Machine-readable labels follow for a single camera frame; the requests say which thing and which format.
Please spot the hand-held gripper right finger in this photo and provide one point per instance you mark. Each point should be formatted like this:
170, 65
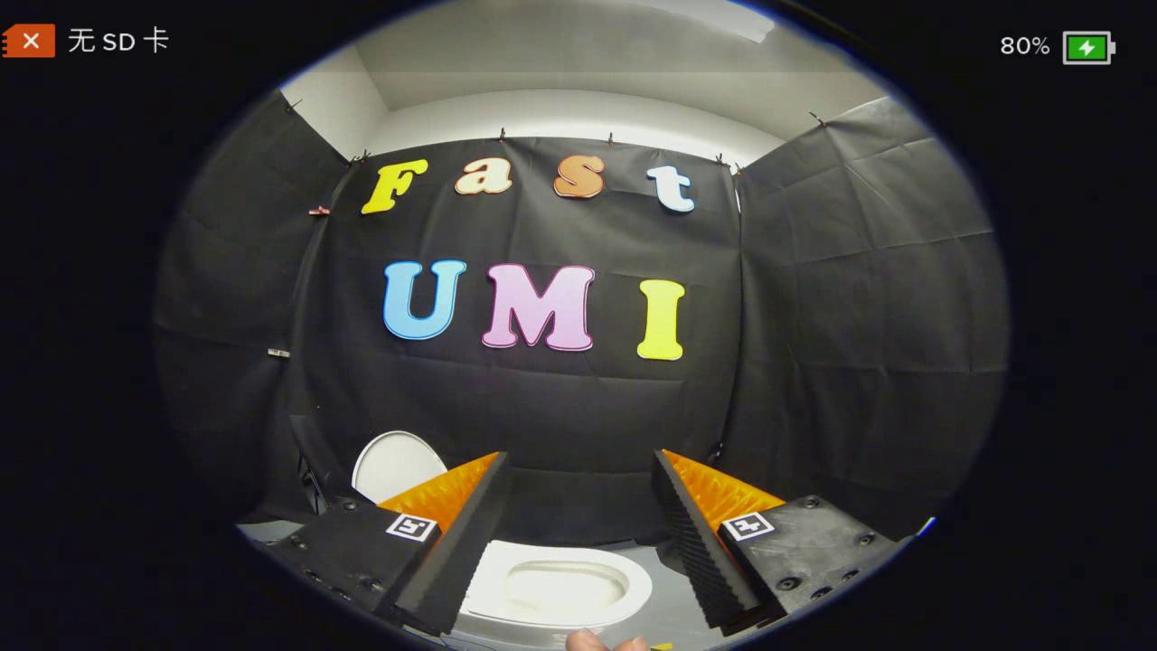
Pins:
700, 551

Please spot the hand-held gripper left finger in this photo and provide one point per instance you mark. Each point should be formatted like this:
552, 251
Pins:
461, 551

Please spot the white toilet bowl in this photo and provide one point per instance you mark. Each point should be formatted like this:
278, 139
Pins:
511, 577

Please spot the black backdrop cloth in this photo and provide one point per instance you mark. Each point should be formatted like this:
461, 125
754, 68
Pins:
560, 416

